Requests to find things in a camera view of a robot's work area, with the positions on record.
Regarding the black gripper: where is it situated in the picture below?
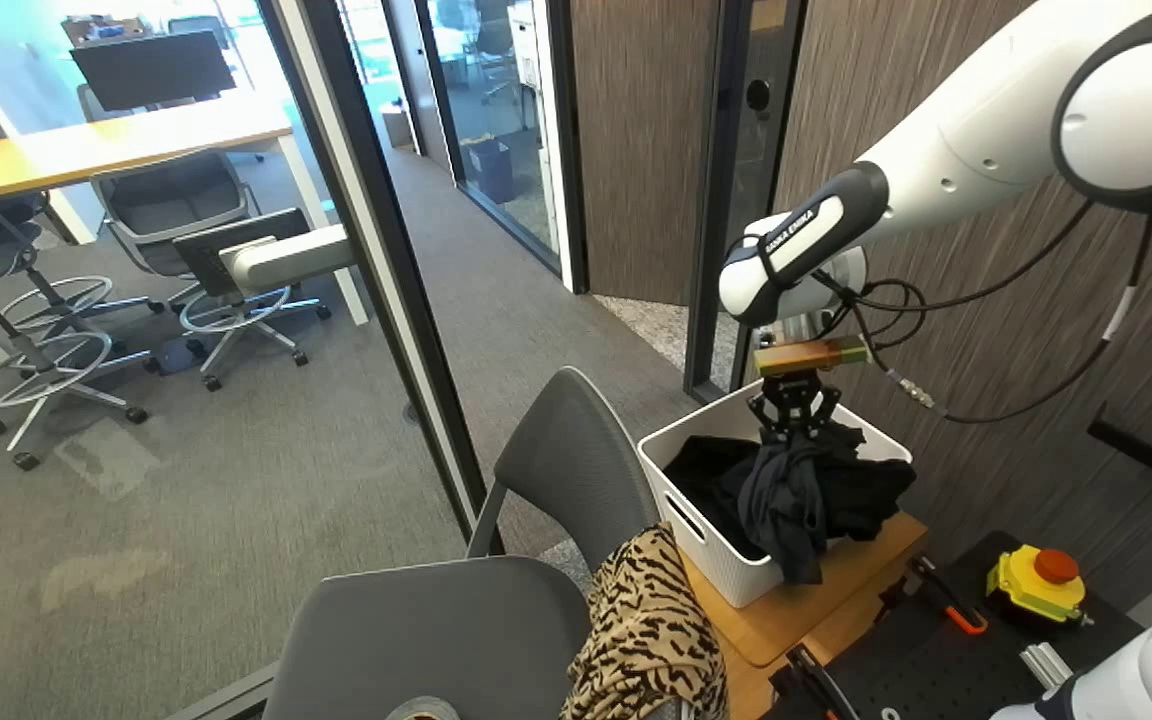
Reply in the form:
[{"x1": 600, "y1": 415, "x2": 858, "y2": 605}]
[{"x1": 747, "y1": 372, "x2": 847, "y2": 455}]

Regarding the black cloth garment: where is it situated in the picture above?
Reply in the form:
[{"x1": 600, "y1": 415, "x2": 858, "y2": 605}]
[{"x1": 732, "y1": 431, "x2": 836, "y2": 588}]

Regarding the white plastic laundry basket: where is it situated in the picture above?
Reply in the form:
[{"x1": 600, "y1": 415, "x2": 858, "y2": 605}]
[{"x1": 632, "y1": 376, "x2": 921, "y2": 614}]

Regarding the leopard print cloth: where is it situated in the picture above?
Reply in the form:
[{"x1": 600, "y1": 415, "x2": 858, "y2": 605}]
[{"x1": 559, "y1": 523, "x2": 728, "y2": 720}]

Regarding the black folded garment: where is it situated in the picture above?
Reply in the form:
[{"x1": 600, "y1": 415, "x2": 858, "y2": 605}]
[{"x1": 664, "y1": 431, "x2": 921, "y2": 551}]

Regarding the wooden stand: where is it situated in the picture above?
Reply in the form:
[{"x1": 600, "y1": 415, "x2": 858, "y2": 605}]
[{"x1": 679, "y1": 512, "x2": 933, "y2": 720}]

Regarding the yellow emergency stop button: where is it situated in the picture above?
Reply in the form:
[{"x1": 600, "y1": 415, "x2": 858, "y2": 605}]
[{"x1": 984, "y1": 542, "x2": 1093, "y2": 627}]

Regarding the grey office chair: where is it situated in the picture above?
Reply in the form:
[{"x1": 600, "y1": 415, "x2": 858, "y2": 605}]
[{"x1": 259, "y1": 364, "x2": 668, "y2": 720}]

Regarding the grey swivel stool chair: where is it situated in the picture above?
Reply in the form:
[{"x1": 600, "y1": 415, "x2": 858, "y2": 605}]
[
  {"x1": 74, "y1": 76, "x2": 359, "y2": 394},
  {"x1": 0, "y1": 84, "x2": 153, "y2": 473}
]

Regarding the black computer monitor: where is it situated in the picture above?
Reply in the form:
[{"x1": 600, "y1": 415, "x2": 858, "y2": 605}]
[{"x1": 69, "y1": 30, "x2": 241, "y2": 115}]

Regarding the wooden top white desk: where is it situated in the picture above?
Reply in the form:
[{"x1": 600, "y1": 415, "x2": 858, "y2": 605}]
[{"x1": 0, "y1": 98, "x2": 372, "y2": 334}]

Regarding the looped black wrist cable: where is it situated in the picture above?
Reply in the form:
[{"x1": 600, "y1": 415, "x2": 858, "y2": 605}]
[{"x1": 812, "y1": 264, "x2": 939, "y2": 411}]

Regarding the orange handled tool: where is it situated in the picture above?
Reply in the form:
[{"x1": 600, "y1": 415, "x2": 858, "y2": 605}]
[{"x1": 907, "y1": 558, "x2": 991, "y2": 640}]

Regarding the long black robot cable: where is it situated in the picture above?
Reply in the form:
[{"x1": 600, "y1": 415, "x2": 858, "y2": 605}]
[{"x1": 933, "y1": 197, "x2": 1152, "y2": 431}]

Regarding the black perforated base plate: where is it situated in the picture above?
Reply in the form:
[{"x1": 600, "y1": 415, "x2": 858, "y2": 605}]
[{"x1": 767, "y1": 534, "x2": 1141, "y2": 720}]

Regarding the black glass wall frame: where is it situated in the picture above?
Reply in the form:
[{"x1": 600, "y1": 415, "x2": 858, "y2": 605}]
[{"x1": 259, "y1": 0, "x2": 492, "y2": 538}]

